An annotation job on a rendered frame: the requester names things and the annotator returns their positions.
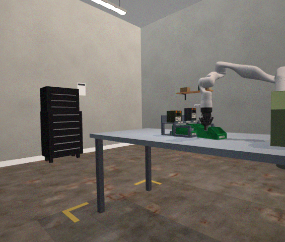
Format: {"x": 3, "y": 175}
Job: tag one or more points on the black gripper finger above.
{"x": 204, "y": 122}
{"x": 210, "y": 118}

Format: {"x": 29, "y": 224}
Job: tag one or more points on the olive green case with orange latches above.
{"x": 174, "y": 116}

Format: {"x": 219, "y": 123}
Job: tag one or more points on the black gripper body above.
{"x": 206, "y": 111}

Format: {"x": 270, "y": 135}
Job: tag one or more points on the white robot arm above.
{"x": 245, "y": 71}

